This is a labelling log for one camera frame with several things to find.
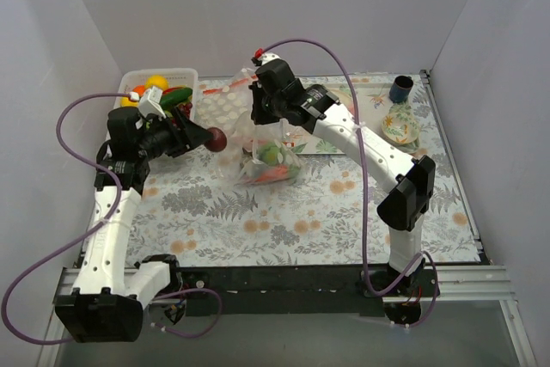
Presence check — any green cucumber toy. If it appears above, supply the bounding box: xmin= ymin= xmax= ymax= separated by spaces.
xmin=160 ymin=87 xmax=193 ymax=110

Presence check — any green watermelon ball toy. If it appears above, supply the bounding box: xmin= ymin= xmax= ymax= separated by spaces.
xmin=257 ymin=141 xmax=284 ymax=167

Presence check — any orange carrot toy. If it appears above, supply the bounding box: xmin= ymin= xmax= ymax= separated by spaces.
xmin=253 ymin=165 xmax=289 ymax=184

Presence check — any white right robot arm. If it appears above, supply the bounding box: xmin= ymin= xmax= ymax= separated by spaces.
xmin=250 ymin=53 xmax=436 ymax=296

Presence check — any floral tablecloth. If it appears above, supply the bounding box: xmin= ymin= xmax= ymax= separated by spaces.
xmin=125 ymin=75 xmax=482 ymax=266

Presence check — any purple grape bunch toy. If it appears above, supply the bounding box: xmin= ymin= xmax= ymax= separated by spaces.
xmin=168 ymin=101 xmax=193 ymax=119

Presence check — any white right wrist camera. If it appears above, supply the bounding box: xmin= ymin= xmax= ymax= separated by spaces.
xmin=251 ymin=48 xmax=280 ymax=67

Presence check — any yellow lemon toy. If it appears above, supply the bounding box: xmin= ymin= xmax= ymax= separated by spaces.
xmin=119 ymin=97 xmax=138 ymax=107

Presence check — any white plastic fruit basket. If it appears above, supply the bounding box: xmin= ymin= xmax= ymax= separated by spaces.
xmin=119 ymin=68 xmax=199 ymax=125

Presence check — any dotted zip top bag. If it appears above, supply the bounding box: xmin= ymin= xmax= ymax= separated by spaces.
xmin=227 ymin=113 xmax=304 ymax=185

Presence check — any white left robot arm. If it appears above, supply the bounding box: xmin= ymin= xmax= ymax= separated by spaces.
xmin=54 ymin=107 xmax=214 ymax=343

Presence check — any dark blue cup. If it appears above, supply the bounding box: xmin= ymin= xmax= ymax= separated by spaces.
xmin=388 ymin=75 xmax=414 ymax=104

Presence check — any dark purple plum toy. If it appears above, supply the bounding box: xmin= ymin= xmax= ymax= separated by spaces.
xmin=205 ymin=127 xmax=227 ymax=153

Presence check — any floral patterned bowl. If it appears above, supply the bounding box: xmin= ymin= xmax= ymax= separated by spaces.
xmin=382 ymin=113 xmax=420 ymax=145

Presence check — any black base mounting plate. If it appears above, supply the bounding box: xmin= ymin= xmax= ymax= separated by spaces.
xmin=153 ymin=264 xmax=439 ymax=326

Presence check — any pink beige round plate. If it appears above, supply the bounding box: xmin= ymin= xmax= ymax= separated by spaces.
xmin=329 ymin=88 xmax=355 ymax=113

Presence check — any small orange tangerine toy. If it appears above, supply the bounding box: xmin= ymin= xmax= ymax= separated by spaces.
xmin=132 ymin=85 xmax=145 ymax=95

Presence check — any dotted zip bag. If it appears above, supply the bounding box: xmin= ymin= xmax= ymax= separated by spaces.
xmin=192 ymin=68 xmax=256 ymax=132
xmin=227 ymin=113 xmax=304 ymax=185

